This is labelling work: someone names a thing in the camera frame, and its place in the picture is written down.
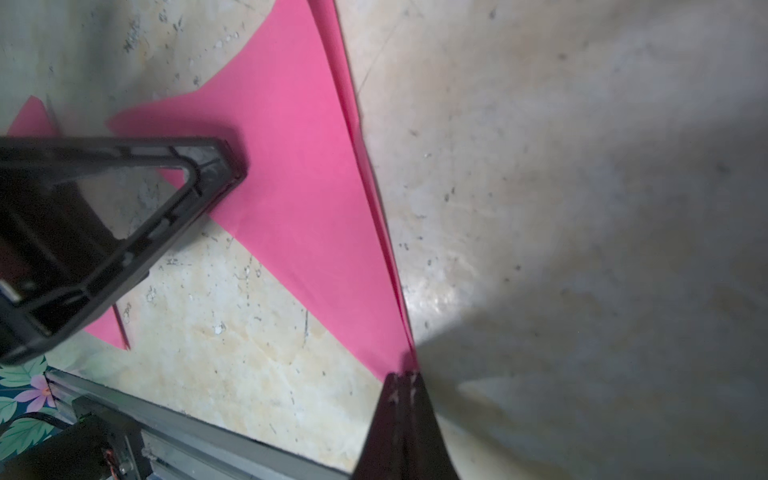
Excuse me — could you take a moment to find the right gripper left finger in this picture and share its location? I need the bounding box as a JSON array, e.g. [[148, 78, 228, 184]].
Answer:
[[350, 372, 413, 480]]

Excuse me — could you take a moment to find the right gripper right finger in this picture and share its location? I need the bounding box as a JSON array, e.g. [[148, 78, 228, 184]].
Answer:
[[409, 372, 459, 480]]

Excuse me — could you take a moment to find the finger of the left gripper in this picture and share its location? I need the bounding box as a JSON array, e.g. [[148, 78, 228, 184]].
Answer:
[[1, 136, 247, 365]]

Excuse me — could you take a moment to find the pink square paper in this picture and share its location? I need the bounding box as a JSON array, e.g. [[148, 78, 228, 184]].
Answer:
[[7, 96, 130, 350]]

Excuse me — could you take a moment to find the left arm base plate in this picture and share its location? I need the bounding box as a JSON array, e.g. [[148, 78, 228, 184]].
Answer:
[[1, 396, 153, 479]]

